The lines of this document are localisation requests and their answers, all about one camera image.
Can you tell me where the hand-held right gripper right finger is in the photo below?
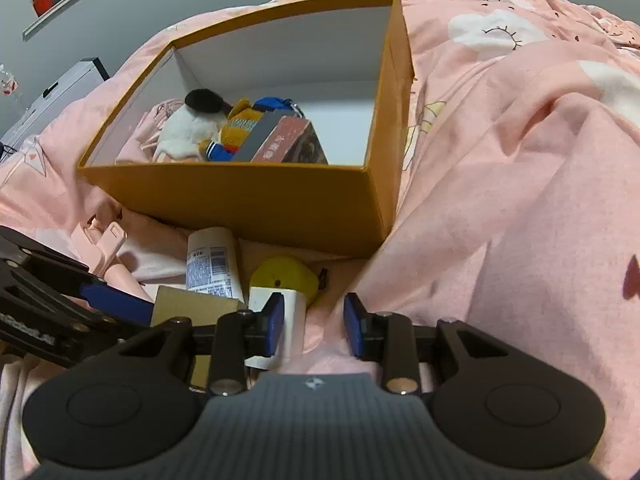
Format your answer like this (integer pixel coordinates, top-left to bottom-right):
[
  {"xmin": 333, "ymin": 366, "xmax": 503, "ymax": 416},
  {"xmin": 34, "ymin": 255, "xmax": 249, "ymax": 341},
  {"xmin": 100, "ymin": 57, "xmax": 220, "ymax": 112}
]
[{"xmin": 344, "ymin": 292, "xmax": 506, "ymax": 395}]

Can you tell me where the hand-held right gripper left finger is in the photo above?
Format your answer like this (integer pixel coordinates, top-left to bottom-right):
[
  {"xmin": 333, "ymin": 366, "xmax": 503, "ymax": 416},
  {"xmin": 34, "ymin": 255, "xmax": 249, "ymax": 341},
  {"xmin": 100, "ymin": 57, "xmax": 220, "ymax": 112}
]
[{"xmin": 120, "ymin": 291, "xmax": 286, "ymax": 397}]

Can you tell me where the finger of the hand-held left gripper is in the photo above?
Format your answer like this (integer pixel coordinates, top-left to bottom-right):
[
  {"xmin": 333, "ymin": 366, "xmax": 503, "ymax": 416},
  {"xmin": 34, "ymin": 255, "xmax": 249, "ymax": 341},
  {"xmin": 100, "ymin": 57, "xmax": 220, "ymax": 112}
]
[
  {"xmin": 75, "ymin": 310, "xmax": 146, "ymax": 346},
  {"xmin": 77, "ymin": 282, "xmax": 155, "ymax": 327}
]

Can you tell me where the small white box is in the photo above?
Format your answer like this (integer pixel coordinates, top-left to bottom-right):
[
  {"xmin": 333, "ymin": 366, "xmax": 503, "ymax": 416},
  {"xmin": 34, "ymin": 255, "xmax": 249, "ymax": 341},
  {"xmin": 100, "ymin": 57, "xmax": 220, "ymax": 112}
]
[{"xmin": 245, "ymin": 286, "xmax": 307, "ymax": 371}]

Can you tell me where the yellow round plastic case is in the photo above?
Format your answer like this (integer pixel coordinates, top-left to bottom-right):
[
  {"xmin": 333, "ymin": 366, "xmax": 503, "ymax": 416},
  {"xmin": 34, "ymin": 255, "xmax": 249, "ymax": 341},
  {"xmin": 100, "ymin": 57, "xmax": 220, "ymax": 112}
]
[{"xmin": 248, "ymin": 256, "xmax": 328, "ymax": 308}]

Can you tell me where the pink plastic handheld device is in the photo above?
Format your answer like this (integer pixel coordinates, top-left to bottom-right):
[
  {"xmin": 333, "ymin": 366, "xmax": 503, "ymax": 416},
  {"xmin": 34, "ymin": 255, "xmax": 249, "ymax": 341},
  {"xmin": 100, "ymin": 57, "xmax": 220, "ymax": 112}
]
[{"xmin": 70, "ymin": 220, "xmax": 156, "ymax": 306}]

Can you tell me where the white barcode bottle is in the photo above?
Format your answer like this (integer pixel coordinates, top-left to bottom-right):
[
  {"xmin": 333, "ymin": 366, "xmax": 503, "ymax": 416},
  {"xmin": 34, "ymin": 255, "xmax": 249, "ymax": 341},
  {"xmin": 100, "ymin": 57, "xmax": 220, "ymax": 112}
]
[{"xmin": 186, "ymin": 226, "xmax": 246, "ymax": 303}]

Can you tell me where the orange cardboard box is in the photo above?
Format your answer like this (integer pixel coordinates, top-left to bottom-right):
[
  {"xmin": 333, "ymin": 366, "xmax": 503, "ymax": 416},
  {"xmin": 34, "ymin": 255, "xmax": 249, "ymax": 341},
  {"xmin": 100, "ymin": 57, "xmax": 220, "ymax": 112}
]
[{"xmin": 76, "ymin": 0, "xmax": 417, "ymax": 260}]

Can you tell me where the pink padded pouch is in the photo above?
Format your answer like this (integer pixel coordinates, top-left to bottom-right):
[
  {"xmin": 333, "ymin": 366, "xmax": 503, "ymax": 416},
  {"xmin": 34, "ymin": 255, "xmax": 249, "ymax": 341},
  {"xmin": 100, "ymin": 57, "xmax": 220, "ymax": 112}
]
[{"xmin": 115, "ymin": 99, "xmax": 186, "ymax": 165}]

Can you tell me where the dark red printed box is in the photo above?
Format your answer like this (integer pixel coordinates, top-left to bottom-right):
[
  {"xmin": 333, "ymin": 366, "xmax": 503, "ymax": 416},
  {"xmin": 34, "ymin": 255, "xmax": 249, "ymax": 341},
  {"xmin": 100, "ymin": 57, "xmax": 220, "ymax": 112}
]
[{"xmin": 249, "ymin": 115, "xmax": 329, "ymax": 165}]

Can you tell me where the white plush with black top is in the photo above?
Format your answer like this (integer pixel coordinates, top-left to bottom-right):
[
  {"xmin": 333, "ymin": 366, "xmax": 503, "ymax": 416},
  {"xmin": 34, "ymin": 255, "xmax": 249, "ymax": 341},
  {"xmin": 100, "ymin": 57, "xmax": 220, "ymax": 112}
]
[{"xmin": 152, "ymin": 89, "xmax": 233, "ymax": 163}]

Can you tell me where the blue yellow duck plush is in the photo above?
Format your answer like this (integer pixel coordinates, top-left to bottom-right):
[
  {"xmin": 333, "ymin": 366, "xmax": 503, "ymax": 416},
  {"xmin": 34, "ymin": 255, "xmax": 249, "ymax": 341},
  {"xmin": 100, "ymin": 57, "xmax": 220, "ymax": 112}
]
[{"xmin": 197, "ymin": 96, "xmax": 301, "ymax": 162}]

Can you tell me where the white bed sheet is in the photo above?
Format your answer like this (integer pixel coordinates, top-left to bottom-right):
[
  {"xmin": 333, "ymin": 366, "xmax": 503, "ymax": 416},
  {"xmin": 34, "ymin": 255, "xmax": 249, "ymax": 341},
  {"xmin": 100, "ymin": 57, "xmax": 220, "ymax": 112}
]
[{"xmin": 0, "ymin": 350, "xmax": 56, "ymax": 476}]

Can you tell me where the white cabinet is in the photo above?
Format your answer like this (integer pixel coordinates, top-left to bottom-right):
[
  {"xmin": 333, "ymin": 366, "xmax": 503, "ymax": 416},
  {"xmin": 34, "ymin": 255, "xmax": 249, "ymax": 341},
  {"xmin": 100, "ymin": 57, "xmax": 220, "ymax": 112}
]
[{"xmin": 0, "ymin": 57, "xmax": 111, "ymax": 161}]

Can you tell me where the pink printed blanket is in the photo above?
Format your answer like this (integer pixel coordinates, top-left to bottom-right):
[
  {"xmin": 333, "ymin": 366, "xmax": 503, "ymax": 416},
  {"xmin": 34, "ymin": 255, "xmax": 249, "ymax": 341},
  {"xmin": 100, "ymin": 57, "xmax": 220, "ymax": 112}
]
[{"xmin": 0, "ymin": 0, "xmax": 640, "ymax": 480}]

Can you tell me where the clear bottle with red label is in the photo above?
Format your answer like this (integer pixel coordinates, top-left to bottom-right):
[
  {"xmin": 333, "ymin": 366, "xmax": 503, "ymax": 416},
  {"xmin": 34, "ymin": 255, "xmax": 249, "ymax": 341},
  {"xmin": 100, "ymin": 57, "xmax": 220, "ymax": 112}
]
[{"xmin": 0, "ymin": 65, "xmax": 21, "ymax": 97}]

